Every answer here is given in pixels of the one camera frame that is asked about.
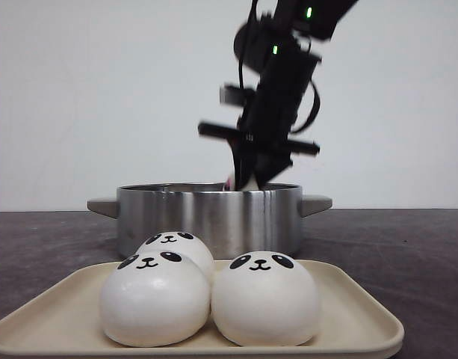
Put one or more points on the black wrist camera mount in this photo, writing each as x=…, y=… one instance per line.
x=234, y=95

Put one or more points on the stainless steel steamer pot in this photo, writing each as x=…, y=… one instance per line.
x=228, y=222

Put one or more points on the panda bun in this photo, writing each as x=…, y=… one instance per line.
x=183, y=243
x=266, y=298
x=154, y=298
x=230, y=184

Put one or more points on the cream plastic tray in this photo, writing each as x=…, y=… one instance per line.
x=63, y=322

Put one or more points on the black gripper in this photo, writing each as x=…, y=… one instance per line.
x=261, y=137

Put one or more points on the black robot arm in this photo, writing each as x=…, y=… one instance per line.
x=269, y=46

